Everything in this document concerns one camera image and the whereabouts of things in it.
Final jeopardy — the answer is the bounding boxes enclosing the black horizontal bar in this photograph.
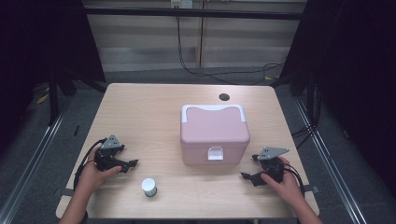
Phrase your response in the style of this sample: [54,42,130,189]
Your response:
[83,7,307,21]

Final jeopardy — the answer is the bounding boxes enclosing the yellow floor tape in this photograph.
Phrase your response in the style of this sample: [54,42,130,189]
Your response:
[35,92,50,105]

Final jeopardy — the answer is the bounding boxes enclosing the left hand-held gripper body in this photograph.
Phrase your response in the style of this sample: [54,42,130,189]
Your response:
[94,133,125,172]

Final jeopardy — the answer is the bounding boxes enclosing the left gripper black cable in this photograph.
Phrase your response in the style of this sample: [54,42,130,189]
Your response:
[73,138,108,190]

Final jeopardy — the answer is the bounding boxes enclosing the person's left hand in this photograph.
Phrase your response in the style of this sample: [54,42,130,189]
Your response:
[77,151,123,194]

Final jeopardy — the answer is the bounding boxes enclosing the black curtain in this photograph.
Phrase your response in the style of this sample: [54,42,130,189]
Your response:
[279,0,396,200]
[0,0,106,157]

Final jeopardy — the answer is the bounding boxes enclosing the black floor cables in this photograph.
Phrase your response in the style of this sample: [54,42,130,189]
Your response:
[290,123,319,149]

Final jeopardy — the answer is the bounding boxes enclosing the black metal stand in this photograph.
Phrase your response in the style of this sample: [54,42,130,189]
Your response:
[306,73,316,125]
[48,73,61,126]

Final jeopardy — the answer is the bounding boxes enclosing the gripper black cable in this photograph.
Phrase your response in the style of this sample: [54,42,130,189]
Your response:
[73,138,108,190]
[283,163,306,198]

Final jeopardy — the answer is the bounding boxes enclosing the aluminium floor rail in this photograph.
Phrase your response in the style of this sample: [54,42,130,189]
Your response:
[293,97,372,224]
[0,102,71,224]

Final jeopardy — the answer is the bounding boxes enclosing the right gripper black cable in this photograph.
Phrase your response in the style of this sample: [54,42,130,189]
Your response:
[283,163,306,198]

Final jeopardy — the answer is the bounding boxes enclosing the person's right hand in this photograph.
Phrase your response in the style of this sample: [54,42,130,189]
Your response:
[261,156,305,207]

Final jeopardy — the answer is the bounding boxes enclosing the black wall cable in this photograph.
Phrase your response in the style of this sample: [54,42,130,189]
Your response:
[176,15,285,86]

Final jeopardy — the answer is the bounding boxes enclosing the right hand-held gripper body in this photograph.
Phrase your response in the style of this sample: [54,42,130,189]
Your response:
[257,147,290,184]

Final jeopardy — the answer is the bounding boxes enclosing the pink storage box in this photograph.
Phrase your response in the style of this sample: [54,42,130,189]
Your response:
[179,104,251,166]

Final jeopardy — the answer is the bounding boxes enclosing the white bottle green label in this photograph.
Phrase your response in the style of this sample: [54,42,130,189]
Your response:
[141,177,158,198]

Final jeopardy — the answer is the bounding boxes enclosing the white wall socket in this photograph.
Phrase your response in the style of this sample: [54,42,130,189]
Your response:
[170,0,194,9]

